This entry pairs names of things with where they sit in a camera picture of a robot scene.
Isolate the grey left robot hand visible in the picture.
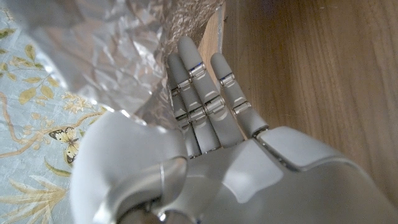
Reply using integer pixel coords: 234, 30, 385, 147
68, 35, 398, 224

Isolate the aluminum foil sheet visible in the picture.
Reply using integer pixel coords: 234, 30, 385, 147
6, 0, 224, 130

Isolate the floral printed backdrop cloth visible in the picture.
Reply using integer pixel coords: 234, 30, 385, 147
0, 6, 109, 224

